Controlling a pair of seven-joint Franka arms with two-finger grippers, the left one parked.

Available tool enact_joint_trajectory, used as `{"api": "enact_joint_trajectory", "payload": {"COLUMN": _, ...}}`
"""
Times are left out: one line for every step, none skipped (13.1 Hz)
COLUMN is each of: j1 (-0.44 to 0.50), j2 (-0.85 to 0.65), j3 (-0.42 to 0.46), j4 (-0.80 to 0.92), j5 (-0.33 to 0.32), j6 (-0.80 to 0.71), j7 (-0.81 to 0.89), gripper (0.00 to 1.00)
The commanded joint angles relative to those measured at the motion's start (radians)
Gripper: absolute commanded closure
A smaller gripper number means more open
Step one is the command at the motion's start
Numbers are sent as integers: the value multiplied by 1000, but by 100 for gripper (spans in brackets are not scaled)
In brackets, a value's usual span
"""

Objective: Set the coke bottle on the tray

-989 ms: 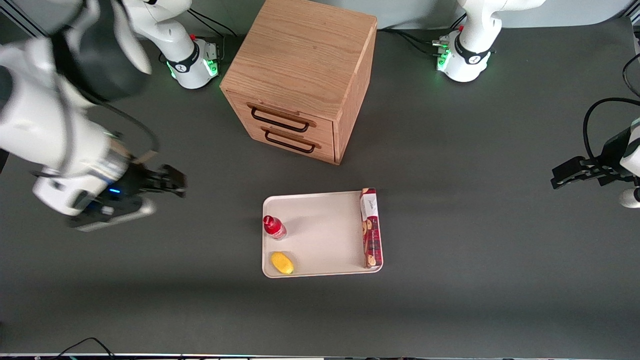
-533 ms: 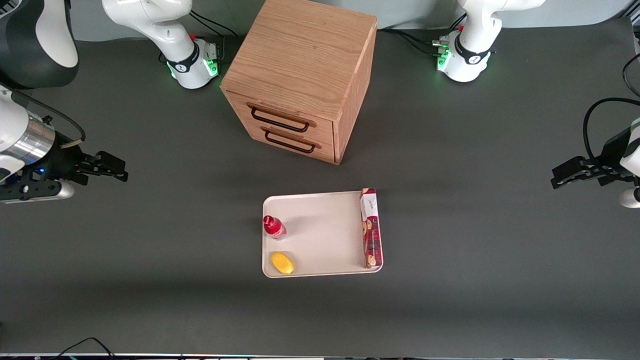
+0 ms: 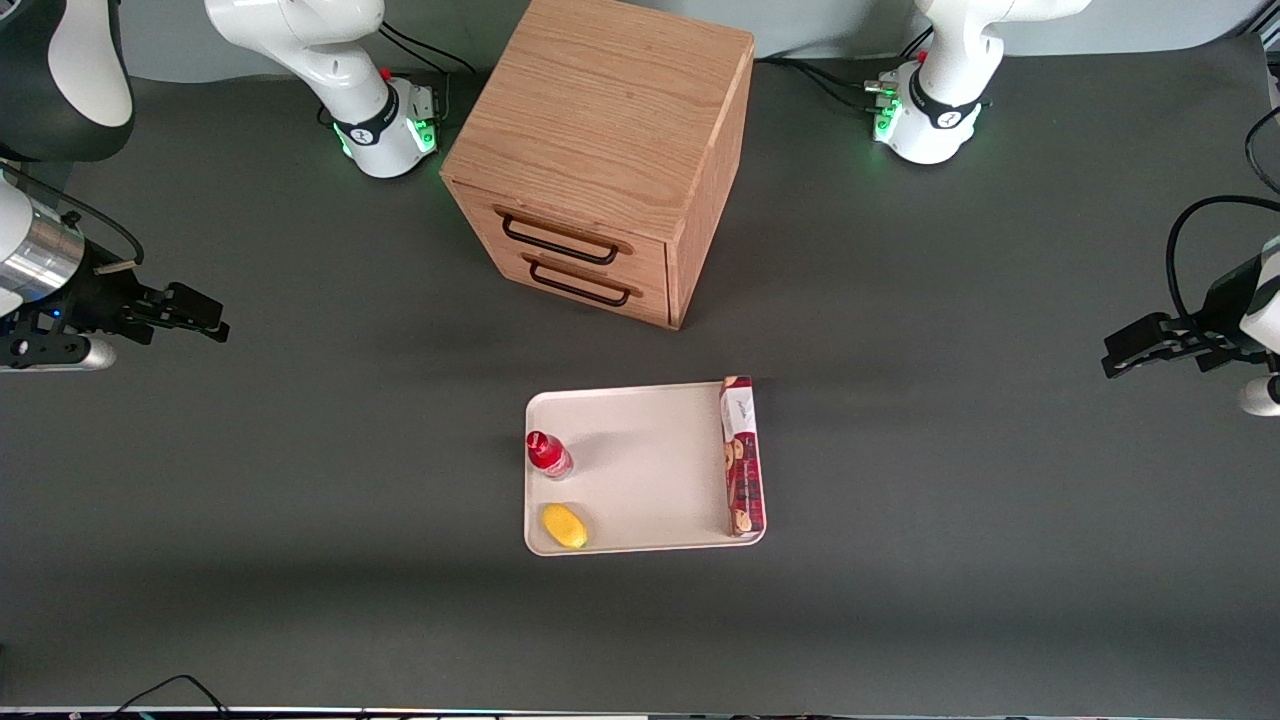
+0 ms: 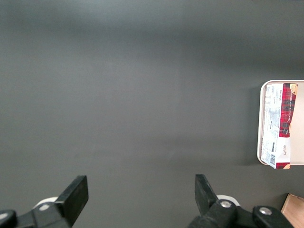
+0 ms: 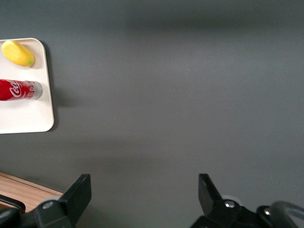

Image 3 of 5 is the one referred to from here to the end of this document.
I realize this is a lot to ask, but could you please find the dark grey table mat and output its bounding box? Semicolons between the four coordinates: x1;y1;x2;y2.
0;35;1280;713

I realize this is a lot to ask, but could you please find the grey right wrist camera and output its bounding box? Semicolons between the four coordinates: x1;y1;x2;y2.
0;335;118;373

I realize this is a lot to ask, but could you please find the wooden drawer cabinet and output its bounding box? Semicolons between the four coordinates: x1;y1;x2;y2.
440;0;756;331

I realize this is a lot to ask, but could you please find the black floor cable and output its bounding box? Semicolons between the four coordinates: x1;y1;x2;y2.
100;674;233;720

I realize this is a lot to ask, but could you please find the black metal drawer handle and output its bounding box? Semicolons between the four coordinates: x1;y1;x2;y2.
500;213;621;267
527;262;633;308

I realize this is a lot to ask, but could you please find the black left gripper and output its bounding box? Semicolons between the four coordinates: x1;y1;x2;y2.
1101;255;1268;380

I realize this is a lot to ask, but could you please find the yellow lemon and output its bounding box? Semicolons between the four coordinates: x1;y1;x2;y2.
541;503;589;550

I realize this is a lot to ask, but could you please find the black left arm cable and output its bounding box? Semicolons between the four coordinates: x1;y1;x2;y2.
1164;194;1280;326

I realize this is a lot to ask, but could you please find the red cookie box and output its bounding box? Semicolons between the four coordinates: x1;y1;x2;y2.
720;375;767;538

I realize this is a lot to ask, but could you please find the wooden drawer front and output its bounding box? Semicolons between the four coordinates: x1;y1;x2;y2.
462;185;671;291
490;245;671;329

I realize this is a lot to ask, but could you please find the red coke bottle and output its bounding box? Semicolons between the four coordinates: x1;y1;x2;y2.
526;430;575;481

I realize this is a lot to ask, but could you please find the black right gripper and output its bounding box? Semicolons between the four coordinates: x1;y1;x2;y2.
0;262;230;348

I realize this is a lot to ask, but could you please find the cream plastic tray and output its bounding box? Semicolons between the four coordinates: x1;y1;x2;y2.
524;382;768;557

